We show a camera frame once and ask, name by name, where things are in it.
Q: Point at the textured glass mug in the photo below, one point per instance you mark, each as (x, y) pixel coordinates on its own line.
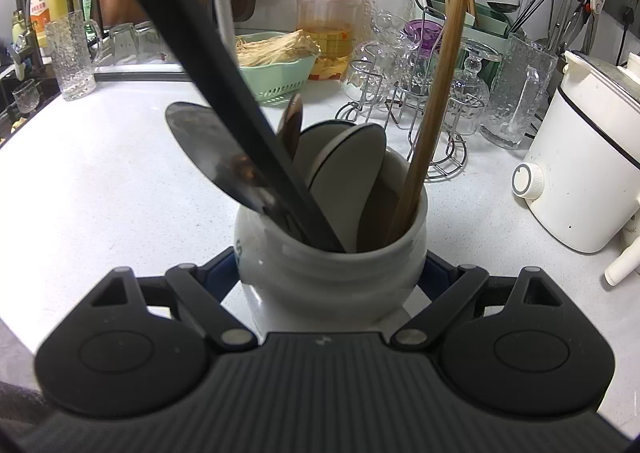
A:
(510, 93)
(72, 63)

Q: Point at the enoki mushrooms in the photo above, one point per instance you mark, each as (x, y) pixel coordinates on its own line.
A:
(275, 48)

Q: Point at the white ceramic spoon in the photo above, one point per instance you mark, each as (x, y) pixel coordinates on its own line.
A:
(350, 168)
(315, 143)

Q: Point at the patterned ceramic bowl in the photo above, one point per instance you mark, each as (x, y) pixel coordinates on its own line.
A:
(634, 235)

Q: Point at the small clear glass cup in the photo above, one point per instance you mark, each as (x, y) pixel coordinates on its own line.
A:
(121, 40)
(146, 38)

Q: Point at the pale green bottle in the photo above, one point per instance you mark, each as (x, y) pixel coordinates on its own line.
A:
(20, 23)

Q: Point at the copper teaspoon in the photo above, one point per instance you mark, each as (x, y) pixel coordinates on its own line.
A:
(292, 123)

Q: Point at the round clear glass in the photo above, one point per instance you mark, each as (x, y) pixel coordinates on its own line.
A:
(372, 68)

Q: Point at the white pot lid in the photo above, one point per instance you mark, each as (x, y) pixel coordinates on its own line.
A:
(610, 73)

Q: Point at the white ceramic mug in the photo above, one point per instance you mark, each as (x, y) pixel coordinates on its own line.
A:
(325, 283)

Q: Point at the purple-lidded glass cup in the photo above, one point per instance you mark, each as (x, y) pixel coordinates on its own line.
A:
(422, 30)

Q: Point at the tall clear glass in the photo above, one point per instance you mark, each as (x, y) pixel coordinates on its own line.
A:
(385, 8)

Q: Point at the small stemmed glass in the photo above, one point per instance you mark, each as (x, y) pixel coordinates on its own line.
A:
(26, 98)

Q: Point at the grey clothing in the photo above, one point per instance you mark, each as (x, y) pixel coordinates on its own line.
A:
(20, 408)

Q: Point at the red-lidded plastic jar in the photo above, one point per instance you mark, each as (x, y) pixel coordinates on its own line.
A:
(330, 18)

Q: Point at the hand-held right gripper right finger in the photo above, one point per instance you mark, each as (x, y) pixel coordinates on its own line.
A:
(437, 278)

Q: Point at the green strainer basket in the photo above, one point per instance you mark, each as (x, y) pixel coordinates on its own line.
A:
(280, 83)

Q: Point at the green utensil holder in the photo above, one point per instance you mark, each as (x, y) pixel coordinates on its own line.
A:
(492, 25)

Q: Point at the dark kitchen sink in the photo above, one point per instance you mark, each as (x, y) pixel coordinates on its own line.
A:
(10, 125)

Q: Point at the large metal spoon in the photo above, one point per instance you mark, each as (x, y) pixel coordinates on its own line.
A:
(210, 143)

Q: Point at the black dish rack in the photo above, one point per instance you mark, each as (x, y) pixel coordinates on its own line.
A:
(145, 76)

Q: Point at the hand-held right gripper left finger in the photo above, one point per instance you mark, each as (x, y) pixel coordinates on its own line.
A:
(222, 273)

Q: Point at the white electric pot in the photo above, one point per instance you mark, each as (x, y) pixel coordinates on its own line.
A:
(580, 173)

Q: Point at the stemmed clear glass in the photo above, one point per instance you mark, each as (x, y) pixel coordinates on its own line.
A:
(470, 83)

